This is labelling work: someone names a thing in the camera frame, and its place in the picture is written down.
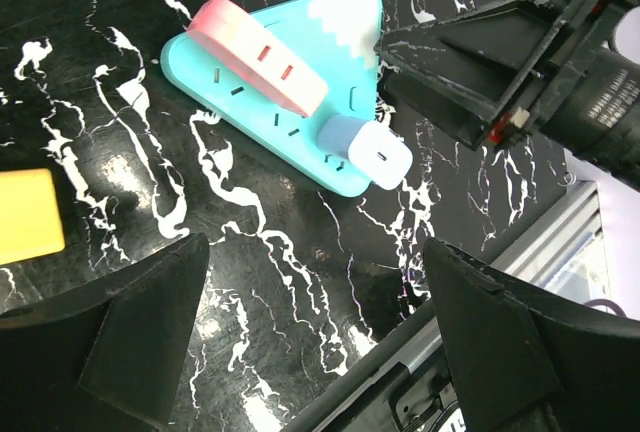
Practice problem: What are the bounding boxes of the yellow plug adapter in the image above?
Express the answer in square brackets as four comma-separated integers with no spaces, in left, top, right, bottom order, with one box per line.
[0,169,65,265]

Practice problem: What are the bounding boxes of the teal triangular power strip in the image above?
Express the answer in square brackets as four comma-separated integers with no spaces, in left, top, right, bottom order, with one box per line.
[160,0,383,197]

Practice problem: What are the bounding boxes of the light blue plug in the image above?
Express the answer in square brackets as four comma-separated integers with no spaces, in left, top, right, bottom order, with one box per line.
[317,114,413,190]

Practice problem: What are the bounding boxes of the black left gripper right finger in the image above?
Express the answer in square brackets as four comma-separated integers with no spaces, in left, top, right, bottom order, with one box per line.
[423,239,639,431]

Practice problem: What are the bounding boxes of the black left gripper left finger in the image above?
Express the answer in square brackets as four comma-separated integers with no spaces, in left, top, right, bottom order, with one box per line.
[1,233,210,431]

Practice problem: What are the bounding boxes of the pink plug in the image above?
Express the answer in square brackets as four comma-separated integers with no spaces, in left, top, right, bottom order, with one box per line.
[187,0,329,117]

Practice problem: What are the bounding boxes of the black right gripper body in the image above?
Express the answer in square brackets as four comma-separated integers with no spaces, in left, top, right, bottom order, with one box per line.
[377,0,639,175]

